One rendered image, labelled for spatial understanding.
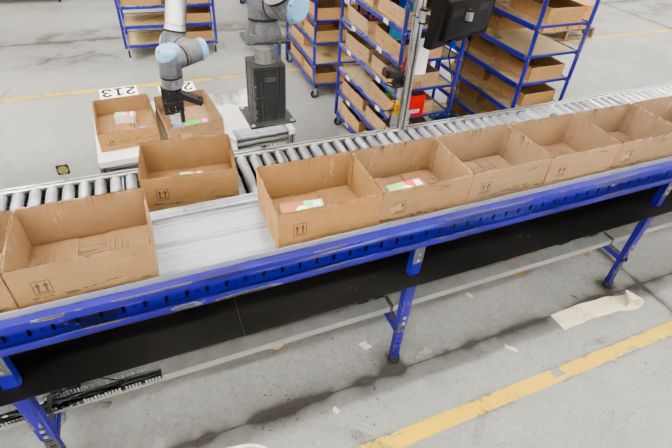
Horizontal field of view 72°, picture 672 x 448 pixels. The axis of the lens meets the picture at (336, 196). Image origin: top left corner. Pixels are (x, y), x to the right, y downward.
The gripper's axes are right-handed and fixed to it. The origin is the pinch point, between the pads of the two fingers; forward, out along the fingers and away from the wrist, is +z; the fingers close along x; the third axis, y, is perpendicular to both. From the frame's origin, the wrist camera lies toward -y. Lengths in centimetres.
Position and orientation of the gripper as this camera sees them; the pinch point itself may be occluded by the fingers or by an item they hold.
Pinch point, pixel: (184, 125)
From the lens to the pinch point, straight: 219.7
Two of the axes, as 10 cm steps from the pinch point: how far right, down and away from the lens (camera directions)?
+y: -9.3, 1.9, -3.3
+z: -1.0, 7.2, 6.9
